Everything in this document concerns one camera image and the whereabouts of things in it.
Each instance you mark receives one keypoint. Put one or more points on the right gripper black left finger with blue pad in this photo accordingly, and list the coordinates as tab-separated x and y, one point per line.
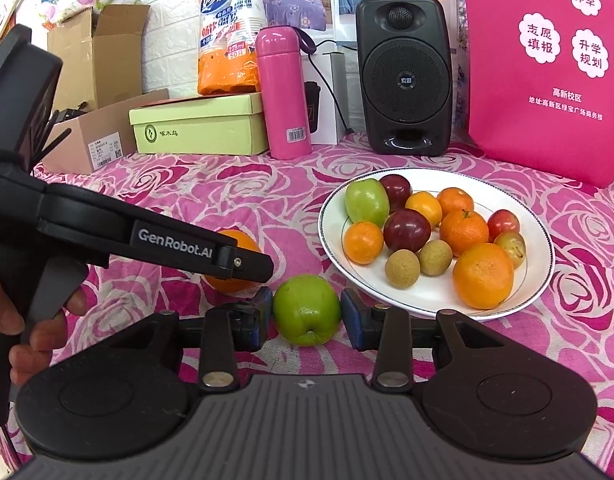
136	388

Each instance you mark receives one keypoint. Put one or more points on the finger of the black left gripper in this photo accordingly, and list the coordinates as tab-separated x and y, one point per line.
251	266

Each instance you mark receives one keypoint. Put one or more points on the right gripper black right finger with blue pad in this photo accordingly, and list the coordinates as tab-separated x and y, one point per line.
478	389

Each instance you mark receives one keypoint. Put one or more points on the large orange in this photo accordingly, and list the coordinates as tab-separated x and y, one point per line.
234	285
483	276

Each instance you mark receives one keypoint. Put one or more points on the bright green apple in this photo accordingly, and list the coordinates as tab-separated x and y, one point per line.
306	310

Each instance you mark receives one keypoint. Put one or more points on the large front orange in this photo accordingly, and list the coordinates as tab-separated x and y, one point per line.
483	276

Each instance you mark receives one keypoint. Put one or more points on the small mandarin orange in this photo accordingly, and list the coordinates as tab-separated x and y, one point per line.
363	242

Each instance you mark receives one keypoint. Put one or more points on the pale green apple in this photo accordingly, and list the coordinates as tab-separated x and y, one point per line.
367	200

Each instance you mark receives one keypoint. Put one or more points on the reddish yellow small fruit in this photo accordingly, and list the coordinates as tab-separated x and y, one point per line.
514	246

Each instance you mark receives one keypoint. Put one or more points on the tan longan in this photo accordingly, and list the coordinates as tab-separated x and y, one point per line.
402	269
435	257

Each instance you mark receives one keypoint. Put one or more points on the dark purple plum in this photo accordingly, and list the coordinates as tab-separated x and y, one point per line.
406	229

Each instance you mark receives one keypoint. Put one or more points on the orange with stem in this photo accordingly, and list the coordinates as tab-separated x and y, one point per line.
463	229

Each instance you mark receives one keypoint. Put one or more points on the red orange small tomato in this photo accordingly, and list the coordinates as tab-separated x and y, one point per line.
502	221

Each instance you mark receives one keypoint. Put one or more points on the dark red plum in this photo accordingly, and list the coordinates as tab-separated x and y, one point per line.
398	190

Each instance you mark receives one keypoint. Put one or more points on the yellow orange kumquat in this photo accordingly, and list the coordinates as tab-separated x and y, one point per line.
428	206

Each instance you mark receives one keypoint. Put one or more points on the small tangerine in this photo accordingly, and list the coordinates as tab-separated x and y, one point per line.
454	199

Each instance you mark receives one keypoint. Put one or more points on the person's left hand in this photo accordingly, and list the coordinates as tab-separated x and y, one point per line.
32	339

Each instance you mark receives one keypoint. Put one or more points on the pink rose tablecloth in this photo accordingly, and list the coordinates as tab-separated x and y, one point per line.
277	204

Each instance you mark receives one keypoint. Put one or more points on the small brown cardboard box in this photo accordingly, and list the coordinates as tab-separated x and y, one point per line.
97	137

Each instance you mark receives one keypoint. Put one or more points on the white round plate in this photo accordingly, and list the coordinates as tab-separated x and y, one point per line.
429	295

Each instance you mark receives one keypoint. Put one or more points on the green shoe box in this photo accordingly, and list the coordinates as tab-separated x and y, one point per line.
207	125

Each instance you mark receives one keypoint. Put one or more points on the pink thermos bottle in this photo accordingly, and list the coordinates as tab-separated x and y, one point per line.
282	91

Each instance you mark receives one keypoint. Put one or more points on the tall open cardboard box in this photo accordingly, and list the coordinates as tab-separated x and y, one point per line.
101	55

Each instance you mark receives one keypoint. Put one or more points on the white box behind thermos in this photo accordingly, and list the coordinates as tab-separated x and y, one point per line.
325	82

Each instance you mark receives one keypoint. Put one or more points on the black speaker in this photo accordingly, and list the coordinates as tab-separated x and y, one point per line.
405	76

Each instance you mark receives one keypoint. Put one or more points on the pink fabric bag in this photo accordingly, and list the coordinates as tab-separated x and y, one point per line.
542	84

